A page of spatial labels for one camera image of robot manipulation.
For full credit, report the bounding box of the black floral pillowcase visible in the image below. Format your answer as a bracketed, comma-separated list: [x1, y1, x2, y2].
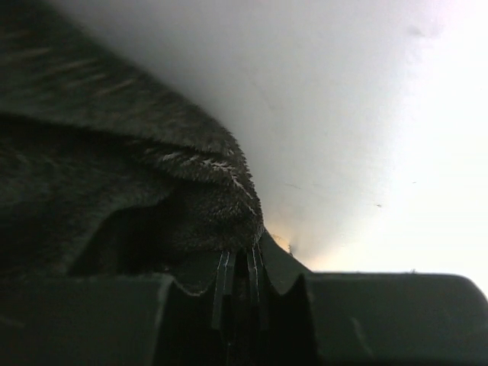
[1, 1, 264, 277]

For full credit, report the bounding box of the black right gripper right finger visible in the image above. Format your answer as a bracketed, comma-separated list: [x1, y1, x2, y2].
[246, 234, 487, 365]

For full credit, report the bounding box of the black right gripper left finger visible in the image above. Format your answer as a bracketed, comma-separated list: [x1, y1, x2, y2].
[0, 205, 239, 366]

